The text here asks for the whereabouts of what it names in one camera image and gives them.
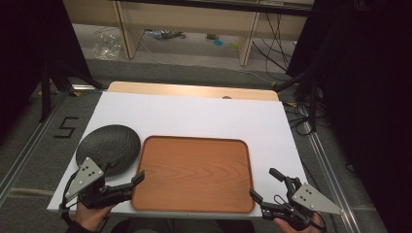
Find brown wooden tray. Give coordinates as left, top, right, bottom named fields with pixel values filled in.
left=130, top=135, right=257, bottom=215

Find person's right hand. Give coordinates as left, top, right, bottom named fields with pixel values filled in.
left=273, top=215, right=326, bottom=233

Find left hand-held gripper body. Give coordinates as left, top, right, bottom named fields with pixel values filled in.
left=64, top=156, right=134, bottom=210

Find black curtain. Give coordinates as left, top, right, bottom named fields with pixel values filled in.
left=0, top=0, right=93, bottom=144
left=286, top=0, right=412, bottom=233

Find dark oval textured plate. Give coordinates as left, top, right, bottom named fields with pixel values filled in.
left=75, top=124, right=142, bottom=178

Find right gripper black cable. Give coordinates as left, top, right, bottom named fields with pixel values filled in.
left=307, top=211, right=328, bottom=233

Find clear crumpled plastic bag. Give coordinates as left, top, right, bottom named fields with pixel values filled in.
left=92, top=32, right=122, bottom=61

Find beige wooden desk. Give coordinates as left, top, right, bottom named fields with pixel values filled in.
left=62, top=0, right=315, bottom=67

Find white board table cover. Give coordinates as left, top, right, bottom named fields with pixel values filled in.
left=47, top=91, right=309, bottom=219

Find black hanging cables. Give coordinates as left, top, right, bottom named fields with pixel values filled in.
left=252, top=12, right=297, bottom=74

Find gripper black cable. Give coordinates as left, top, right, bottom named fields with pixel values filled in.
left=58, top=170, right=81, bottom=224
left=307, top=211, right=328, bottom=233

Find black floor cables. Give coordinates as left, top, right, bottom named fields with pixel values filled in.
left=284, top=102, right=317, bottom=137

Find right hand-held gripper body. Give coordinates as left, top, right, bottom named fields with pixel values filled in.
left=260, top=176, right=344, bottom=231

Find crumpled plastic wrapper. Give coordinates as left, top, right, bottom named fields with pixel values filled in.
left=144, top=28, right=188, bottom=41

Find aluminium floor rail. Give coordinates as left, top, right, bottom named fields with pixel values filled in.
left=0, top=84, right=98, bottom=207
left=295, top=102, right=363, bottom=233

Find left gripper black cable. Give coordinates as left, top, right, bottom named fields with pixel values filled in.
left=58, top=170, right=81, bottom=224

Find person's left hand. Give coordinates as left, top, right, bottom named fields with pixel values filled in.
left=75, top=202, right=115, bottom=233

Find black metal stand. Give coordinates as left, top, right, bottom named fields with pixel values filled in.
left=274, top=71, right=320, bottom=133
left=38, top=57, right=105, bottom=123

